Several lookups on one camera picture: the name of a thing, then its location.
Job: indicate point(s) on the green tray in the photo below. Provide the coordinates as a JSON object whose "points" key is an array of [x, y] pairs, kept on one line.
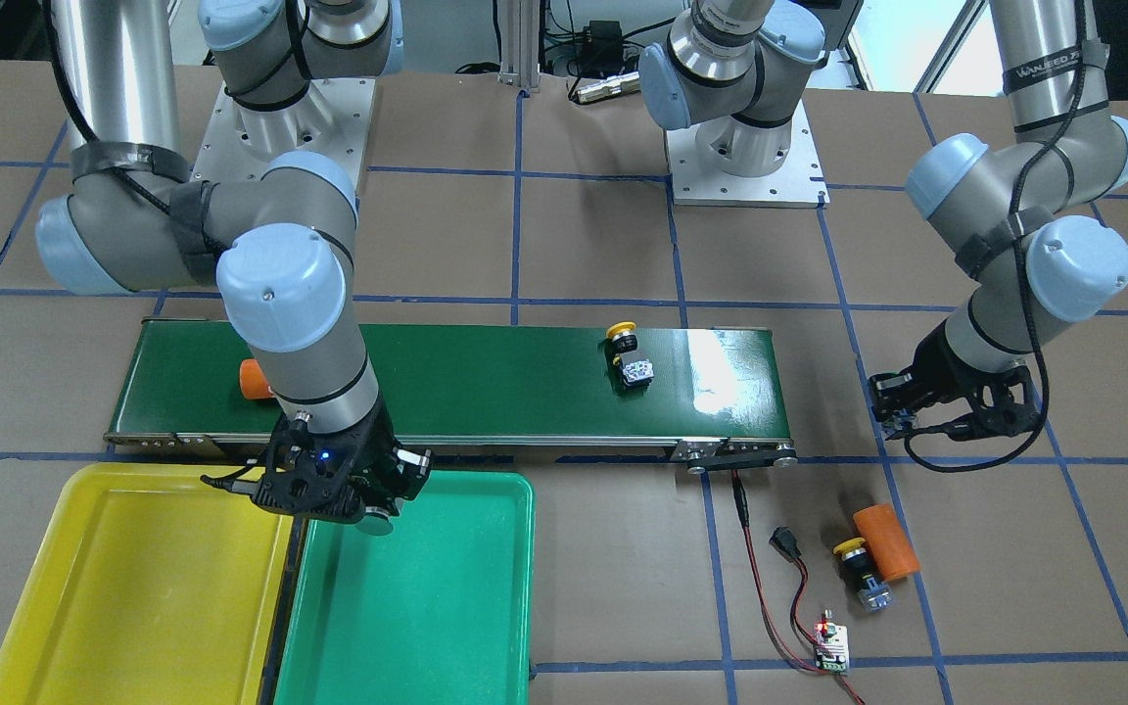
{"points": [[435, 612]]}

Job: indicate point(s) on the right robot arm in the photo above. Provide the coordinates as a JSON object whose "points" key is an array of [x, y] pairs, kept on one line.
{"points": [[278, 246]]}

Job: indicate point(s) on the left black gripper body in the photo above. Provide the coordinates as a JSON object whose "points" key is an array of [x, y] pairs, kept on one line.
{"points": [[934, 360]]}

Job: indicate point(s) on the yellow tray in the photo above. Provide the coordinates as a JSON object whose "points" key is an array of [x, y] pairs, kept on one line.
{"points": [[149, 588]]}

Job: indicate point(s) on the green conveyor belt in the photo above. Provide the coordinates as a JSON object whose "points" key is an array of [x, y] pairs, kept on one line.
{"points": [[714, 402]]}

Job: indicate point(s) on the small circuit board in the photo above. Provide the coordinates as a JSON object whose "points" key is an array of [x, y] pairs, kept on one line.
{"points": [[831, 647]]}

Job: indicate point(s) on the yellow push button switch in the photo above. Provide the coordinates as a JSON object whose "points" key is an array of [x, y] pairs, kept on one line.
{"points": [[634, 368]]}

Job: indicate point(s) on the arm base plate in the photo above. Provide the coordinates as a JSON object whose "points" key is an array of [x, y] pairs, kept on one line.
{"points": [[724, 163], [333, 119]]}

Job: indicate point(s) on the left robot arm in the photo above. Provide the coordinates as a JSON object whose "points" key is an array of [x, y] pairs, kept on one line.
{"points": [[736, 71]]}

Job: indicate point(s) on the green push button switch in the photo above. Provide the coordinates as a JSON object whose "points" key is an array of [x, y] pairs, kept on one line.
{"points": [[375, 522]]}

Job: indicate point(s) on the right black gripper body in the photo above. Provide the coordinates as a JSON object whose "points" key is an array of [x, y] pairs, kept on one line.
{"points": [[377, 436]]}

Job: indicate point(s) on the orange cylinder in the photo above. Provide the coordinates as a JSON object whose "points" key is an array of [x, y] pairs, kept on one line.
{"points": [[887, 541], [252, 382]]}

